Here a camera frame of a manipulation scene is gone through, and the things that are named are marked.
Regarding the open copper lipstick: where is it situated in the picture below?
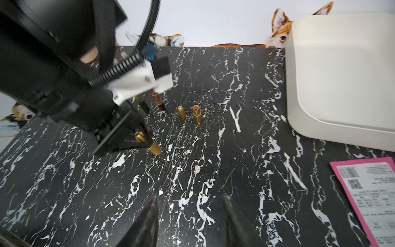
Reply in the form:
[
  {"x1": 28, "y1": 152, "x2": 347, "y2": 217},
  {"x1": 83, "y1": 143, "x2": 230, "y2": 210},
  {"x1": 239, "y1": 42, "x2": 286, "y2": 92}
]
[{"x1": 152, "y1": 92, "x2": 167, "y2": 112}]

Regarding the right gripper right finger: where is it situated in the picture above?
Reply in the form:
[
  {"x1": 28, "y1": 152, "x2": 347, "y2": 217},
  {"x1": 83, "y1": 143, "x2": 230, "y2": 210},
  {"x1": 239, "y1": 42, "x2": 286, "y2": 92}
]
[{"x1": 223, "y1": 195, "x2": 250, "y2": 247}]

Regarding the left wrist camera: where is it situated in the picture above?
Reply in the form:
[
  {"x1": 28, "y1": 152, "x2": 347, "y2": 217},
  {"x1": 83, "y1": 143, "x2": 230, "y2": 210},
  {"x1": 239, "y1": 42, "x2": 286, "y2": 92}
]
[{"x1": 108, "y1": 56, "x2": 173, "y2": 106}]

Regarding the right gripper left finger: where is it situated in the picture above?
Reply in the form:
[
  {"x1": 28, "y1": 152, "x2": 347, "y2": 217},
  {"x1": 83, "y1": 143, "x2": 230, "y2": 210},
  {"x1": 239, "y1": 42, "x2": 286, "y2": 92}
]
[{"x1": 117, "y1": 196, "x2": 159, "y2": 247}]

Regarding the cream rectangular tray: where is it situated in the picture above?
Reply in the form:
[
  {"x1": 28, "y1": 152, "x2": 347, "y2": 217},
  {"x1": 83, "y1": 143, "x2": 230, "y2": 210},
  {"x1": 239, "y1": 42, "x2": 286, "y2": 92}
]
[{"x1": 285, "y1": 13, "x2": 395, "y2": 151}]

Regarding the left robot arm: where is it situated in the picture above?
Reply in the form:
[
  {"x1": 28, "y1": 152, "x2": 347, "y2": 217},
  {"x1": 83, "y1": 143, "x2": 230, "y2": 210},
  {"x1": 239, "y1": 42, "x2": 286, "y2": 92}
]
[{"x1": 1, "y1": 1, "x2": 171, "y2": 156}]

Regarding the pink card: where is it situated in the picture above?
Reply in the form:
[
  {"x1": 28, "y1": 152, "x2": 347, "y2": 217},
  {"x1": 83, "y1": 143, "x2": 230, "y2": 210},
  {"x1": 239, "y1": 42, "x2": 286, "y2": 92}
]
[{"x1": 330, "y1": 157, "x2": 395, "y2": 247}]

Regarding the gold lipstick lower right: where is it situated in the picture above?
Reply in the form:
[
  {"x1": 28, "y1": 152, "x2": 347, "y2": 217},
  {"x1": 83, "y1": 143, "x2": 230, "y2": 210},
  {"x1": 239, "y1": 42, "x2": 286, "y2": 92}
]
[{"x1": 135, "y1": 131, "x2": 162, "y2": 156}]

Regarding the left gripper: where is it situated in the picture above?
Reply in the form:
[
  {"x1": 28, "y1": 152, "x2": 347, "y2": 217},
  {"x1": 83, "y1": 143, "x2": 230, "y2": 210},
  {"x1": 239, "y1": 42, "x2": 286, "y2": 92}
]
[{"x1": 92, "y1": 101, "x2": 154, "y2": 156}]

